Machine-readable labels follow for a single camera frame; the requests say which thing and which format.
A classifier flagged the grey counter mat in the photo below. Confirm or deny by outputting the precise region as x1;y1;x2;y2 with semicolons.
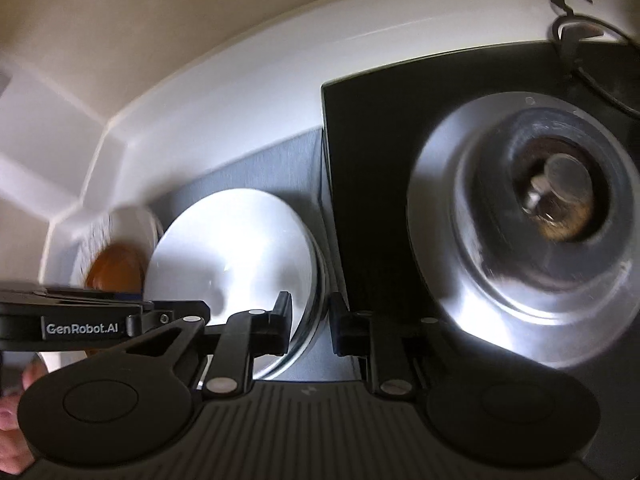
159;127;362;384

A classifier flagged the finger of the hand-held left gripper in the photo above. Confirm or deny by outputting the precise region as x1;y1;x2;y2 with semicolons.
126;299;211;339

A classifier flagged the black iron pot support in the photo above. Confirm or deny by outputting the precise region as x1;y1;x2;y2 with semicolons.
547;0;640;117

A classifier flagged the black glass gas stove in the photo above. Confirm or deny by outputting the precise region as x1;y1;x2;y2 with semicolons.
320;40;640;387

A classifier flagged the silver gas burner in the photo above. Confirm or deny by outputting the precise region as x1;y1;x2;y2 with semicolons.
405;91;640;372

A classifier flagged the person's left hand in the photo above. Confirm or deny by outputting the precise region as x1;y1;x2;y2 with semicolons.
0;356;49;477

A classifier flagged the white bowl blue pattern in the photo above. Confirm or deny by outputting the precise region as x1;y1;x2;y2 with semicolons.
82;206;165;291

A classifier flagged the brown round plate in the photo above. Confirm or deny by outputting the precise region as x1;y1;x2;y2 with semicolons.
84;243;149;295

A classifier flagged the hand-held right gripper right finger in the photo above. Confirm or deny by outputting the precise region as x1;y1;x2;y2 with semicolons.
327;292;451;394

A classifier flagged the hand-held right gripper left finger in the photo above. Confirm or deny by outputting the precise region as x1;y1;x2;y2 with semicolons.
125;290;294;394

